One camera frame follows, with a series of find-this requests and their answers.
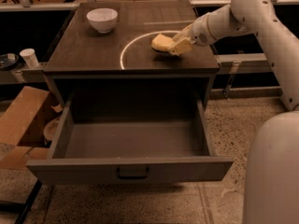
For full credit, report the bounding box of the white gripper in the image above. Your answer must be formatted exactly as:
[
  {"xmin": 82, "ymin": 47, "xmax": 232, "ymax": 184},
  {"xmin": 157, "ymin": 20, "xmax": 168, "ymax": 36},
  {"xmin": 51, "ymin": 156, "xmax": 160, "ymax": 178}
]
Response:
[{"xmin": 167, "ymin": 16, "xmax": 217, "ymax": 56}]

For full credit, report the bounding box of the yellow sponge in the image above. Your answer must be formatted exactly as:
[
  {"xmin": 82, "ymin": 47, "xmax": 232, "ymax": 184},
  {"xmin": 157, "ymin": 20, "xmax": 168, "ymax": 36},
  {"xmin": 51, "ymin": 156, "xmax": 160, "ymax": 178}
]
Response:
[{"xmin": 151, "ymin": 34, "xmax": 174, "ymax": 52}]

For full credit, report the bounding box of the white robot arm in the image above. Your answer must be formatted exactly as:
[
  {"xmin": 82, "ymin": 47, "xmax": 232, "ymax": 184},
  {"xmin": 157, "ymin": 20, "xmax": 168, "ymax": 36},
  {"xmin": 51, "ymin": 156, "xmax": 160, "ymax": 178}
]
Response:
[{"xmin": 174, "ymin": 0, "xmax": 299, "ymax": 224}]

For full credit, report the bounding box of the dark grey drawer cabinet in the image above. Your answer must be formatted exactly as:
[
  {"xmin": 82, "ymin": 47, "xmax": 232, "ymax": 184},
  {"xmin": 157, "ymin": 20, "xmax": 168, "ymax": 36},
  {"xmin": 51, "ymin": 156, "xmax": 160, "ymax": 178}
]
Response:
[{"xmin": 44, "ymin": 1, "xmax": 220, "ymax": 104}]

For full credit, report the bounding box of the white ceramic bowl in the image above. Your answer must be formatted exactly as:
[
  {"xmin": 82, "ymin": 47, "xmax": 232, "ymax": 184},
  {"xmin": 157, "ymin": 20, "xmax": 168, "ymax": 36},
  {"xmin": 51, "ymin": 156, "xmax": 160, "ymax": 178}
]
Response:
[{"xmin": 86, "ymin": 8, "xmax": 118, "ymax": 34}]

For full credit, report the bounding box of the white paper cup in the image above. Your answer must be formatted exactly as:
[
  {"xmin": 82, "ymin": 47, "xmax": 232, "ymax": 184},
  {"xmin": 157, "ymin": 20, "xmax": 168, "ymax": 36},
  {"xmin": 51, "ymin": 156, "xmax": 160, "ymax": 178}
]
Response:
[{"xmin": 20, "ymin": 49, "xmax": 39, "ymax": 68}]

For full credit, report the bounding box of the brown cardboard box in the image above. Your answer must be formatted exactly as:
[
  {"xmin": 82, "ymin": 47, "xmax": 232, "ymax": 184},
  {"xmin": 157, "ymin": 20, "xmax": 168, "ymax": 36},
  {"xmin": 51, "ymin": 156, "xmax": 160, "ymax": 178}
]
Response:
[{"xmin": 0, "ymin": 86, "xmax": 63, "ymax": 170}]

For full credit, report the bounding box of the black metal floor stand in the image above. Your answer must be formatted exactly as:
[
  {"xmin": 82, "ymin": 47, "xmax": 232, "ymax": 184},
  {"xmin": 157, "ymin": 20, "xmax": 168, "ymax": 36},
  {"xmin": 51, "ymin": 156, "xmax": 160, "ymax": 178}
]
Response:
[{"xmin": 0, "ymin": 180, "xmax": 42, "ymax": 224}]

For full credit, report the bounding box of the black drawer handle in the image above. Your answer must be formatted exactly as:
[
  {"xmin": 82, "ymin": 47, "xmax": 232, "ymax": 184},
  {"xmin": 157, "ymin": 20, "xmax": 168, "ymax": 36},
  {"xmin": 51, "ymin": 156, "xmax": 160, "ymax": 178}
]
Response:
[{"xmin": 116, "ymin": 168, "xmax": 150, "ymax": 180}]

